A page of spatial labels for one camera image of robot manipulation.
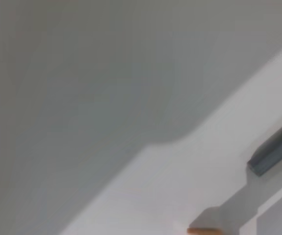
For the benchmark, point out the silver glitter pen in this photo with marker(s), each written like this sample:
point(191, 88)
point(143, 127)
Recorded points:
point(270, 154)

